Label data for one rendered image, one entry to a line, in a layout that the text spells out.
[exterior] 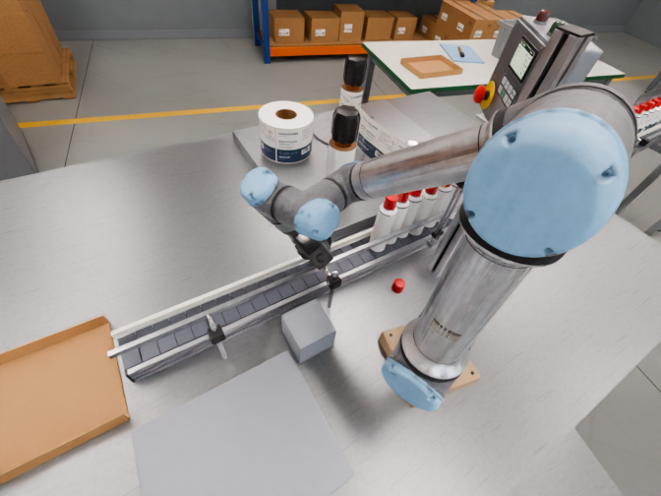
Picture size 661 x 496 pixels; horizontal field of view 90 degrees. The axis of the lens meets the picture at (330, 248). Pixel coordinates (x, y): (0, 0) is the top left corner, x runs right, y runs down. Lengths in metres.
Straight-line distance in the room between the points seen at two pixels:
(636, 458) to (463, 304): 1.89
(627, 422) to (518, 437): 1.41
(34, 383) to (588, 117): 1.06
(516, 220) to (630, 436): 2.03
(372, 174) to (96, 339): 0.77
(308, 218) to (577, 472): 0.81
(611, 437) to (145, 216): 2.25
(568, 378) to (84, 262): 1.36
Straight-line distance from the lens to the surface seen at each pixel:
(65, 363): 1.01
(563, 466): 1.01
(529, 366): 1.06
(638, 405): 2.44
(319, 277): 0.93
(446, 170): 0.53
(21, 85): 4.06
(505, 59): 0.88
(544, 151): 0.32
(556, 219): 0.33
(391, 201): 0.88
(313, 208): 0.57
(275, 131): 1.23
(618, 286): 1.44
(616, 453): 2.23
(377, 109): 1.74
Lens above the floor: 1.64
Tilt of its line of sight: 50 degrees down
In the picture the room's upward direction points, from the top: 9 degrees clockwise
